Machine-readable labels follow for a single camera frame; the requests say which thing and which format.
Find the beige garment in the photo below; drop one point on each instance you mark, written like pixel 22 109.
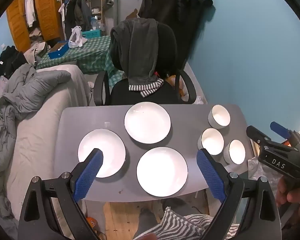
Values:
pixel 36 51

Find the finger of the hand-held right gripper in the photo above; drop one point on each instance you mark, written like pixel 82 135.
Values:
pixel 280 128
pixel 258 136

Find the black office chair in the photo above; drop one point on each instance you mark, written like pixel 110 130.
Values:
pixel 165 55

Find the person's leg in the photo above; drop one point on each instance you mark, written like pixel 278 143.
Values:
pixel 146 220

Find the white bowl with dark rim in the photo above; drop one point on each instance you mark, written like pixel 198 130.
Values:
pixel 236 152
pixel 220 115
pixel 213 140

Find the dark grey hoodie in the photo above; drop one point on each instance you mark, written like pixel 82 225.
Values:
pixel 140 47

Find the dark clothes on rack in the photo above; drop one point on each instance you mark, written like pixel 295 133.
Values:
pixel 77 15

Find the orange wardrobe door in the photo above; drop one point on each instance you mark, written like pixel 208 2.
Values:
pixel 46 10
pixel 16 27

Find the white plastic bag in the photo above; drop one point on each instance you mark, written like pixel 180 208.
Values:
pixel 76 38

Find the clear plastic wrap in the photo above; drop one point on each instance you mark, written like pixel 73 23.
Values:
pixel 258 172

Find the zebra-striped cloth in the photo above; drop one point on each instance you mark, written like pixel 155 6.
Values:
pixel 180 223

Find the person's right hand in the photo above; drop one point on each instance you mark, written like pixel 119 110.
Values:
pixel 283 192

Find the black hanging coats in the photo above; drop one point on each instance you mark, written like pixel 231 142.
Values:
pixel 175 10

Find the black garment pile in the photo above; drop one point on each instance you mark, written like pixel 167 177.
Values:
pixel 7 60

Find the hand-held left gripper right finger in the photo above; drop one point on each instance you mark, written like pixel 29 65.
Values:
pixel 211 175

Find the white hanging shirt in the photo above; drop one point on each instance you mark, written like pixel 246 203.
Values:
pixel 29 7

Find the green checkered tablecloth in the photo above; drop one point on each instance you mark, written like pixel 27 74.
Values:
pixel 90 52

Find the white plate with dark rim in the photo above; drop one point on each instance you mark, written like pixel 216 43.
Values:
pixel 107 141
pixel 162 171
pixel 147 122

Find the blue box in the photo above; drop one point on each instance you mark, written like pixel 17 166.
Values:
pixel 57 51

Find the white door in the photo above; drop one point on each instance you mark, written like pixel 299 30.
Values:
pixel 126 5

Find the grey bed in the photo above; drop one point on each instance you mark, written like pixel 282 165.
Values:
pixel 37 142

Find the teal crate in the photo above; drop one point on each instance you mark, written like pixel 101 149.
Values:
pixel 91 33

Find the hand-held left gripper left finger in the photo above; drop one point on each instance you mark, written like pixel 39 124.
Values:
pixel 88 175

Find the orange plastic bag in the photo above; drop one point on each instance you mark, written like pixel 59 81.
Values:
pixel 173 82

